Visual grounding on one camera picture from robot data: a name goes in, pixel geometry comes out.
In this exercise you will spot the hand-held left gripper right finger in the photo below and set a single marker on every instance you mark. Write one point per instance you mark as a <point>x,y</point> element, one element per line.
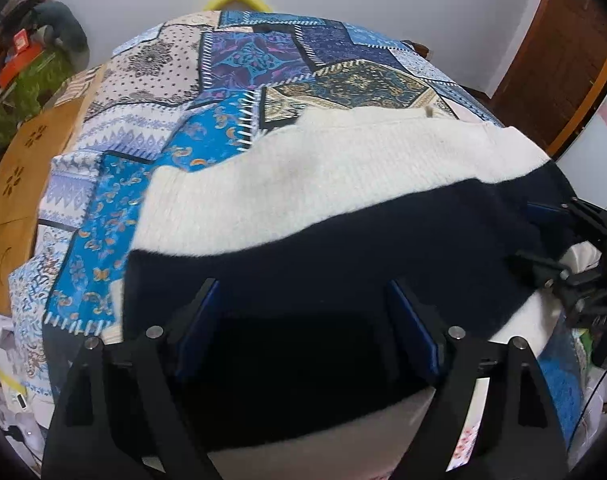
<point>413,327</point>

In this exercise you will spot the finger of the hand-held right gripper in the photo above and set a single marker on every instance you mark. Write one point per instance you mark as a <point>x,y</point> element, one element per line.
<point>546,211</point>
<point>538,266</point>

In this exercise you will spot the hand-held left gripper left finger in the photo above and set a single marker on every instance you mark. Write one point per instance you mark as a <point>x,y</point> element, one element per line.
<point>198,330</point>

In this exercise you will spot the black and white striped sweater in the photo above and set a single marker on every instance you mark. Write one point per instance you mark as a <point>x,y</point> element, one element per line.
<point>333,220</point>

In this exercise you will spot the brown wooden door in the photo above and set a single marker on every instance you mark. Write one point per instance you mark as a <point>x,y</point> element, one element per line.
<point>558,60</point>

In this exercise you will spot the pile of white papers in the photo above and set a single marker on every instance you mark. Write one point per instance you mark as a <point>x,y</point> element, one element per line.
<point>3,385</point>

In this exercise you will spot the wooden lap desk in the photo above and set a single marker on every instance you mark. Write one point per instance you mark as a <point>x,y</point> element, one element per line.
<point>23,185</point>

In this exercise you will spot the blue patchwork blanket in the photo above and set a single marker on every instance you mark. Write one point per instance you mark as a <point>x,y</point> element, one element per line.
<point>208,85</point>

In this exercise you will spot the green fabric basket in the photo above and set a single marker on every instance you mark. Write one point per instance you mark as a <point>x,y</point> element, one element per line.
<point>23,95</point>

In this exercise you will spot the orange box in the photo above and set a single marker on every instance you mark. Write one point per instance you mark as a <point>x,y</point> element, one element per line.
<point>18,62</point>

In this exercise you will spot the grey plush toy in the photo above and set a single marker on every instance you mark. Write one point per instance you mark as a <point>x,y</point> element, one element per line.
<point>63,25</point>

